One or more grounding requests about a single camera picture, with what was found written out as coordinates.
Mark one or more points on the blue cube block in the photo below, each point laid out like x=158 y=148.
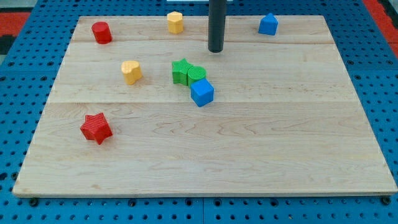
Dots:
x=202 y=92

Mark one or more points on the green star block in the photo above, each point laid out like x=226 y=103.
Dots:
x=180 y=70

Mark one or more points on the red star block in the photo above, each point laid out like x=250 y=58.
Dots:
x=96 y=128

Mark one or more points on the green cylinder block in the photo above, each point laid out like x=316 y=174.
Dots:
x=195 y=74

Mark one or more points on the wooden board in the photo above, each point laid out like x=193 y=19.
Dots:
x=285 y=121

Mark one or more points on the yellow heart block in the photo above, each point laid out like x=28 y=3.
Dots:
x=131 y=70

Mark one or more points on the yellow hexagon block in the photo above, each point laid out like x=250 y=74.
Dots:
x=175 y=22

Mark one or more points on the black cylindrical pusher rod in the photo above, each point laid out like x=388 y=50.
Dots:
x=216 y=25

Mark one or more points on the blue pentagon block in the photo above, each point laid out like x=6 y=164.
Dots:
x=268 y=25

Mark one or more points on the red cylinder block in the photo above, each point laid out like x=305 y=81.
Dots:
x=101 y=32

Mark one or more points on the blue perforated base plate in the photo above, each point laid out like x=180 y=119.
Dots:
x=31 y=65

